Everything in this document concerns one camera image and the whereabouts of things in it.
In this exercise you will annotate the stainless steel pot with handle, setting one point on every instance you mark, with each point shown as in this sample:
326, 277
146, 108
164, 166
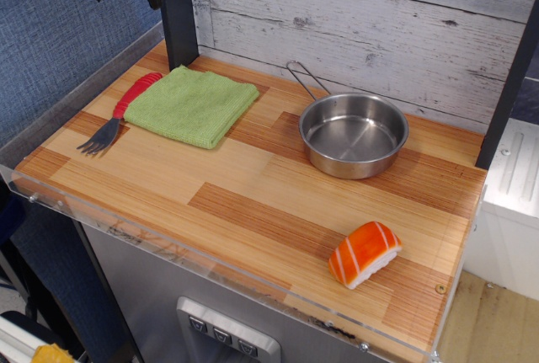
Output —
352, 135

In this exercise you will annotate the green folded napkin cloth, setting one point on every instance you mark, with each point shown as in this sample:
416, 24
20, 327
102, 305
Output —
196, 108

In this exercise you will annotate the clear acrylic edge guard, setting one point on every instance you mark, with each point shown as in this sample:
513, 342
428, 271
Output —
266, 238

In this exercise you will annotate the toy salmon nigiri sushi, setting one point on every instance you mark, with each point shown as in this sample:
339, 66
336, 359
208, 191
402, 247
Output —
361, 254

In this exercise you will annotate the silver button control panel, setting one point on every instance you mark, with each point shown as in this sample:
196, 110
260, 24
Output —
212, 336

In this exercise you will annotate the yellow object at corner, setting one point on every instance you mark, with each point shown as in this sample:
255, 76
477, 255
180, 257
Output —
51, 353

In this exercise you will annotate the white appliance at right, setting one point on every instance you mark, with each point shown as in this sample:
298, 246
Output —
503, 244

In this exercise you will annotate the left dark vertical post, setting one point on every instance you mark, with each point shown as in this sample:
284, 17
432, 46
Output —
179, 32

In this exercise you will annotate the dark vertical post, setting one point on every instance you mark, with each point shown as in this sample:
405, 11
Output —
516, 76
179, 32

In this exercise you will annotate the red handled metal fork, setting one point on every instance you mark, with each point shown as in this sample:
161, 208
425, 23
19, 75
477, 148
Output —
106, 134

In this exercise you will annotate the right dark vertical post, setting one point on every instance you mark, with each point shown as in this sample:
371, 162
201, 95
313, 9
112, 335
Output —
516, 76

